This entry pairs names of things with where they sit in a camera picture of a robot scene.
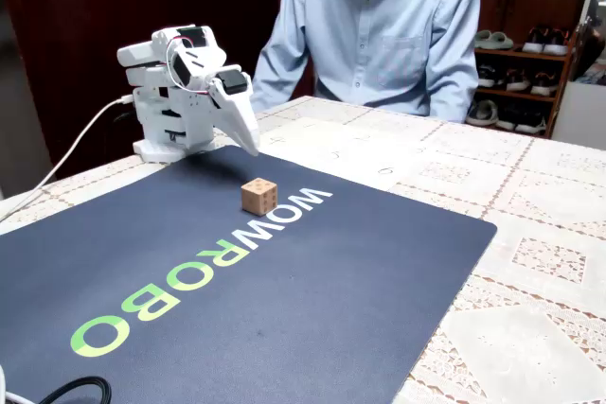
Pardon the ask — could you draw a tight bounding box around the dark blue WOWROBO mat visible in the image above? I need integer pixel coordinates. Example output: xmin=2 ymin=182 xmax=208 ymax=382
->
xmin=0 ymin=144 xmax=498 ymax=404

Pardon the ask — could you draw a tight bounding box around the black orange sneaker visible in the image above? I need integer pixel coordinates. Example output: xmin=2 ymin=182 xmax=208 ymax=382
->
xmin=522 ymin=25 xmax=553 ymax=54
xmin=543 ymin=27 xmax=570 ymax=57

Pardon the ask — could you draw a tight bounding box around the white red servo wire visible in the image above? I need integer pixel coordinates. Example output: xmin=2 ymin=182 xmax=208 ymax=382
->
xmin=163 ymin=30 xmax=212 ymax=96

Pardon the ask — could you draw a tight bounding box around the person in light blue shirt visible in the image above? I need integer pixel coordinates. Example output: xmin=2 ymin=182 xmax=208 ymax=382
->
xmin=250 ymin=0 xmax=480 ymax=124

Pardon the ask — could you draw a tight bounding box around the wooden die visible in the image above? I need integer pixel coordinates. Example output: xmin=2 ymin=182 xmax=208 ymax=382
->
xmin=240 ymin=177 xmax=279 ymax=217

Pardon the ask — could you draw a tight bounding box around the grey shoe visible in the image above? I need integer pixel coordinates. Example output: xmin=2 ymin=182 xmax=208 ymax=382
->
xmin=465 ymin=99 xmax=500 ymax=128

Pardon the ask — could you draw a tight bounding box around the person's left forearm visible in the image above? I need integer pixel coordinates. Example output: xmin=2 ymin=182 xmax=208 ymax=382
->
xmin=427 ymin=65 xmax=480 ymax=124

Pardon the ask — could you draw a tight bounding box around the white lace tablecloth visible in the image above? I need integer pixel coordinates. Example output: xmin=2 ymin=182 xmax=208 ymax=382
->
xmin=0 ymin=95 xmax=606 ymax=404

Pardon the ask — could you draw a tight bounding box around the black shoe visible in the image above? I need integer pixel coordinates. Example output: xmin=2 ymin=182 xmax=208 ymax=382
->
xmin=494 ymin=103 xmax=520 ymax=132
xmin=514 ymin=110 xmax=548 ymax=136

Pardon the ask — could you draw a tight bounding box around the wooden shoe rack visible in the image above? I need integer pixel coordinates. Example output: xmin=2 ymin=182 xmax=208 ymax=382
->
xmin=472 ymin=27 xmax=579 ymax=139

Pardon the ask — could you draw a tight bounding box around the black white sneaker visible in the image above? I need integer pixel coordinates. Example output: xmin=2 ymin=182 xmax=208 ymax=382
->
xmin=476 ymin=65 xmax=499 ymax=90
xmin=529 ymin=71 xmax=561 ymax=97
xmin=505 ymin=67 xmax=532 ymax=93

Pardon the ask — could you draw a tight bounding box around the thick black cable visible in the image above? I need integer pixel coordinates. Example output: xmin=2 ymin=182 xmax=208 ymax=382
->
xmin=40 ymin=375 xmax=114 ymax=404

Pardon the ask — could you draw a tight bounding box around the white box furniture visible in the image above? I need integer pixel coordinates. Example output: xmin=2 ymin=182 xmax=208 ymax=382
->
xmin=550 ymin=80 xmax=606 ymax=146

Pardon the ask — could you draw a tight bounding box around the white USB cable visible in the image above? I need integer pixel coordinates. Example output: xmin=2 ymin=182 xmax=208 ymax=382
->
xmin=0 ymin=95 xmax=136 ymax=224

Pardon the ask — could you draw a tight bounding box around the dark bag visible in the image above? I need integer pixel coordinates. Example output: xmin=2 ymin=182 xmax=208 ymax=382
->
xmin=569 ymin=18 xmax=606 ymax=87

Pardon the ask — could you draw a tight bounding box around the paper sheet with handwritten numbers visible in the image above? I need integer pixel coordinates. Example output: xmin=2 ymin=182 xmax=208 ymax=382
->
xmin=258 ymin=116 xmax=442 ymax=192

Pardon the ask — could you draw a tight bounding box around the person's right forearm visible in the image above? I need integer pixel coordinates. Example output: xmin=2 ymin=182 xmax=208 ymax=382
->
xmin=250 ymin=56 xmax=307 ymax=114

